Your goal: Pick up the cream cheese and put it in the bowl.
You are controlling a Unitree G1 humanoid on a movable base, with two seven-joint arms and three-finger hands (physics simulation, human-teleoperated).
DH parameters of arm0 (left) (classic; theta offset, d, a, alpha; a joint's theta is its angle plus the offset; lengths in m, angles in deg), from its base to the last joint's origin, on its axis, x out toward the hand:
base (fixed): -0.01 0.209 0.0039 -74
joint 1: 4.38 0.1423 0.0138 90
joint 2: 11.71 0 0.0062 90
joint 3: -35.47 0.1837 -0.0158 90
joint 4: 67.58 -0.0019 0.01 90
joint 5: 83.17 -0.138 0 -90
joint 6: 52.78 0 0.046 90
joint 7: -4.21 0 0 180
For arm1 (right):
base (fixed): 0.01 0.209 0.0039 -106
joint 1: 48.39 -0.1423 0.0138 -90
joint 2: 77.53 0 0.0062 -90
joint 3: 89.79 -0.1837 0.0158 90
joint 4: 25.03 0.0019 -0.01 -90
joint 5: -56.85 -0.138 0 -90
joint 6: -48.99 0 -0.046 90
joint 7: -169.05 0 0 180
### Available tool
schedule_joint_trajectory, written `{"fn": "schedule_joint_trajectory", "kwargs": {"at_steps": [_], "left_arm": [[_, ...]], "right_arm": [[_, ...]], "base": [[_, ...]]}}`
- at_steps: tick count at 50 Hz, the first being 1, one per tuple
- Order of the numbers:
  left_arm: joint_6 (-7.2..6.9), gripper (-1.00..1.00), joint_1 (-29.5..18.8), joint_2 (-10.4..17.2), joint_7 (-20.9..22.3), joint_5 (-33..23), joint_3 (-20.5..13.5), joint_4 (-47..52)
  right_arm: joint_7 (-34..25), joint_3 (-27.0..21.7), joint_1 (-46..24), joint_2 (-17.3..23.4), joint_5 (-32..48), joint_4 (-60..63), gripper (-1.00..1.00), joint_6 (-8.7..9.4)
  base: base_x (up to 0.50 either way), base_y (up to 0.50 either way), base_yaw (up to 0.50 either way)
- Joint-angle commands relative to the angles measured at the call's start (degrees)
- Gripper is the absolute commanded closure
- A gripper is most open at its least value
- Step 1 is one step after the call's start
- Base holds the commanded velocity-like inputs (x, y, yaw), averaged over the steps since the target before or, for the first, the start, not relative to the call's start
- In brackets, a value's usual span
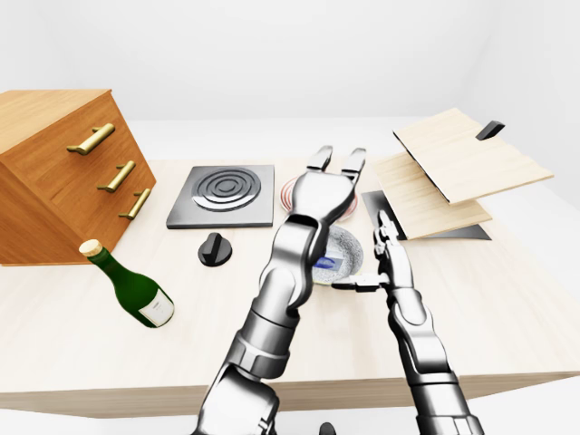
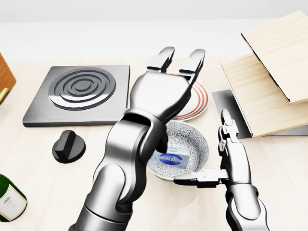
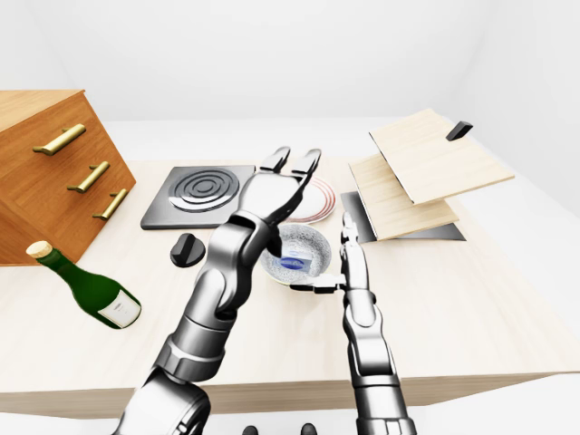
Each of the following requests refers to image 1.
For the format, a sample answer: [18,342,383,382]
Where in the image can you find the silver and black left hand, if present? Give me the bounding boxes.
[282,145,368,227]

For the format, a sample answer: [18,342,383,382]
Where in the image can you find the silver and black right hand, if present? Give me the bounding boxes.
[330,209,416,296]

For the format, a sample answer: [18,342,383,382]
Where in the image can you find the grey patterned bowl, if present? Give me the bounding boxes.
[310,225,366,288]

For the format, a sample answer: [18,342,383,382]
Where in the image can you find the blue and white cream cheese box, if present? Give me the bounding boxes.
[316,255,348,272]

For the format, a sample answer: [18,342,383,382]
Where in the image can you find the plate with red rings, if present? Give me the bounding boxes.
[278,175,360,224]

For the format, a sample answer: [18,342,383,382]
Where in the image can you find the small pale wooden board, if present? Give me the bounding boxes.
[372,150,494,242]

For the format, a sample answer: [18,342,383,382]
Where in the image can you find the flat dark stove plate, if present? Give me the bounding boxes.
[165,164,276,230]

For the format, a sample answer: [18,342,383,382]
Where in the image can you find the round black knob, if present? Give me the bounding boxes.
[197,232,235,269]

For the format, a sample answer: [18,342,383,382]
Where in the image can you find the large pale wooden board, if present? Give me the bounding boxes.
[391,107,556,207]

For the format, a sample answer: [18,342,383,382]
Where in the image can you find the small black block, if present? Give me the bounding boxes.
[475,120,508,142]

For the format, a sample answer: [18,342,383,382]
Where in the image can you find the green wine bottle with cork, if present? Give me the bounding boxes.
[78,238,176,330]

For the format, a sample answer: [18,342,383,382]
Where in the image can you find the small wooden drawer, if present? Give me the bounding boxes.
[82,157,158,266]

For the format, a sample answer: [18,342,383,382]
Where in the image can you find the medium wooden drawer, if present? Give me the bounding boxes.
[46,130,148,237]

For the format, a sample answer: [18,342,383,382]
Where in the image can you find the large wooden drawer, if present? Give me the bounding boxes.
[0,92,133,201]

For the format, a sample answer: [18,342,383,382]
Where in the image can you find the wooden cabinet with drawers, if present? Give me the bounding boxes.
[0,89,158,266]

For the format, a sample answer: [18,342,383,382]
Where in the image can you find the short brass handle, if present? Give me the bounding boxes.
[118,188,152,222]

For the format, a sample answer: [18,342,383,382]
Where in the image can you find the medium brass handle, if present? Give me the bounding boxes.
[96,159,137,194]

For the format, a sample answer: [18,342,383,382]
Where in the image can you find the long brass handle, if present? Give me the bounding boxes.
[66,122,116,157]

